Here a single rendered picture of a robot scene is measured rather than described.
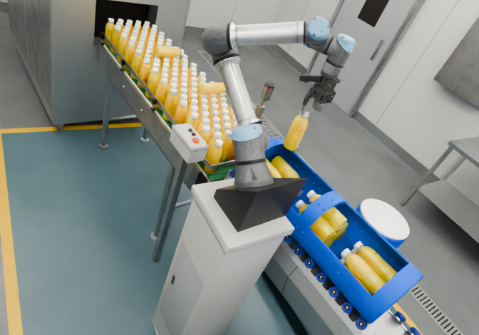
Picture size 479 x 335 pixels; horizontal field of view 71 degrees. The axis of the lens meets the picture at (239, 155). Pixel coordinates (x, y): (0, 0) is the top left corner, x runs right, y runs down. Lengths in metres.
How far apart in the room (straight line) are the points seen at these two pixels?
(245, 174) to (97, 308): 1.42
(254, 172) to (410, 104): 4.07
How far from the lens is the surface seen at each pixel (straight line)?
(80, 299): 2.37
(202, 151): 1.70
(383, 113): 5.33
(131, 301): 2.36
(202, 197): 1.35
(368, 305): 1.44
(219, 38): 1.31
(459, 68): 4.66
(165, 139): 2.11
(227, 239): 1.25
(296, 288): 1.66
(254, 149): 1.23
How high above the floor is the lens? 2.09
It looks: 35 degrees down
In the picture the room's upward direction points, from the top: 22 degrees clockwise
